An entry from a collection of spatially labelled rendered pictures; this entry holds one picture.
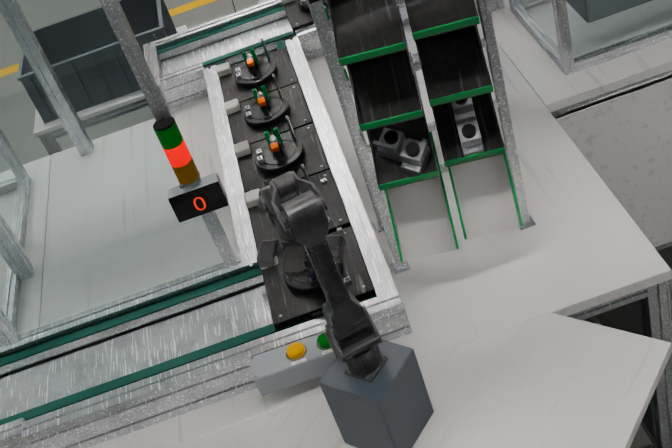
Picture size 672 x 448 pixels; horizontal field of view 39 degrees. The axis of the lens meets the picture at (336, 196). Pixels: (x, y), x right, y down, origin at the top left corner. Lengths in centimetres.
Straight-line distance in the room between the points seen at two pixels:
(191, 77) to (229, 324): 118
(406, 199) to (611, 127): 91
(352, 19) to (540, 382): 83
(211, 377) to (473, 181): 73
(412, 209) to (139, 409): 76
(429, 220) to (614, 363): 50
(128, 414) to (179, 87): 137
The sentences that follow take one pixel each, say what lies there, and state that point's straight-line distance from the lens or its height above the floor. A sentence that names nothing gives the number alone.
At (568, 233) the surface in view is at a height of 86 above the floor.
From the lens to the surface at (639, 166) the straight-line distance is 300.
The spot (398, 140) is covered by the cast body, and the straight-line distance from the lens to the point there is 200.
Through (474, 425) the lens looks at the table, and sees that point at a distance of 197.
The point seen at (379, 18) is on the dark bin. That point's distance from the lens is 189.
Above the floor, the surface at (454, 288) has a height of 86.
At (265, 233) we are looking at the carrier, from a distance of 238.
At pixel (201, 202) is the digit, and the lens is 216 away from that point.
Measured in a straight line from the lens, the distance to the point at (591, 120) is 282.
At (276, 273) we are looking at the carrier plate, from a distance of 225.
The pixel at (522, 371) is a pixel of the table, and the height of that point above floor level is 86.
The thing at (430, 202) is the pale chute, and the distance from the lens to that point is 214.
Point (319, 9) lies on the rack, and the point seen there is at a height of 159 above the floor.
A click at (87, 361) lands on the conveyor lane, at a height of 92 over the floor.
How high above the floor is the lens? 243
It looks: 37 degrees down
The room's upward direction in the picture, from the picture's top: 19 degrees counter-clockwise
